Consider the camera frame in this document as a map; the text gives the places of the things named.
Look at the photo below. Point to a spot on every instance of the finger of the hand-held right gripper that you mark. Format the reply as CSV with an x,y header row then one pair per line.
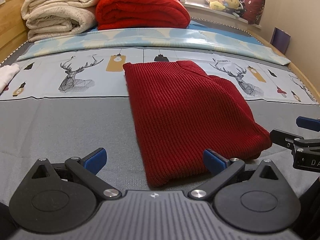
x,y
280,137
306,122

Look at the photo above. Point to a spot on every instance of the white garment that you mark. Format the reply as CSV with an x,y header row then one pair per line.
x,y
7,76

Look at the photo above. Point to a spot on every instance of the wooden bed frame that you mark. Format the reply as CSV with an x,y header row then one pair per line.
x,y
287,67

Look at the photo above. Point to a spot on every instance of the plush doll with yellow head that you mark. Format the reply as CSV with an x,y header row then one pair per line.
x,y
232,2

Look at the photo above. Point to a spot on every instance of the folded cream fleece blanket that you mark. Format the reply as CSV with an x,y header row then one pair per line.
x,y
57,12

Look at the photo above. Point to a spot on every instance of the dark red cushion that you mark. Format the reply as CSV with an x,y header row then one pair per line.
x,y
253,8

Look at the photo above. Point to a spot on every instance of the purple box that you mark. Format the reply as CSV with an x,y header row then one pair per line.
x,y
281,40

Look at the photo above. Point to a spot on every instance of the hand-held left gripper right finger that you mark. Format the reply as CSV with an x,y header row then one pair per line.
x,y
212,160

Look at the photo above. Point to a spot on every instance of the folded red blanket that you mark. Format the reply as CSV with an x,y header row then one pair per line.
x,y
140,10

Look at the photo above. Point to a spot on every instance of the grey deer print bed sheet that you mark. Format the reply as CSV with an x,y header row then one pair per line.
x,y
75,120

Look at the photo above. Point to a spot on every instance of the dark red knit sweater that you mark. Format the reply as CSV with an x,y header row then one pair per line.
x,y
187,110

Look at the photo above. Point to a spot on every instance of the wooden headboard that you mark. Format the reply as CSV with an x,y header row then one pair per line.
x,y
11,22

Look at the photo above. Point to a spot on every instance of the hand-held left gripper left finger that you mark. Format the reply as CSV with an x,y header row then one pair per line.
x,y
96,158

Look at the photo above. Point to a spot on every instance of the yellow plush toy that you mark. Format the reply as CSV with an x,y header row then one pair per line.
x,y
217,5

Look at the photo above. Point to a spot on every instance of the light blue patterned quilt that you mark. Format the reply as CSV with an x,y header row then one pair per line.
x,y
150,37

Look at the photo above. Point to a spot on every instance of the window sill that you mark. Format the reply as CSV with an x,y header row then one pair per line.
x,y
217,16

